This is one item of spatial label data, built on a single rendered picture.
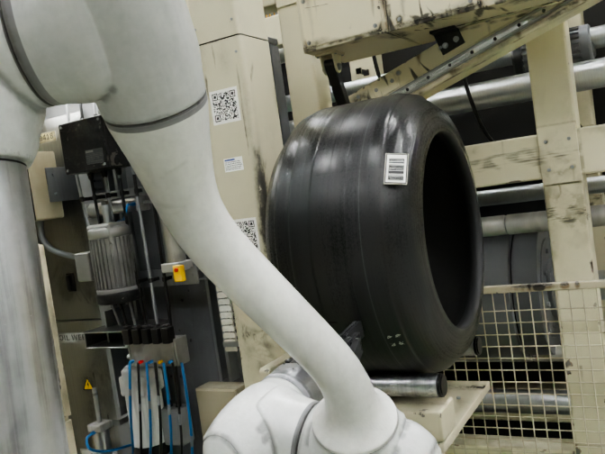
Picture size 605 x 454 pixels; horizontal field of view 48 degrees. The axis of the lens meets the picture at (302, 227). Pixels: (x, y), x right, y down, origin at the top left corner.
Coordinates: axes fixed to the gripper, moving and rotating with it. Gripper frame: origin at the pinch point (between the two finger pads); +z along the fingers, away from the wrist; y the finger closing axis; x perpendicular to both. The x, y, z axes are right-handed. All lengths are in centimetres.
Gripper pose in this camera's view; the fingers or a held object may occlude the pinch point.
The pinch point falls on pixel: (351, 335)
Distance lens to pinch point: 119.6
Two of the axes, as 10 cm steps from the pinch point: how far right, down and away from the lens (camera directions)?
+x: 2.0, 9.7, 1.6
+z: 4.5, -2.4, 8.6
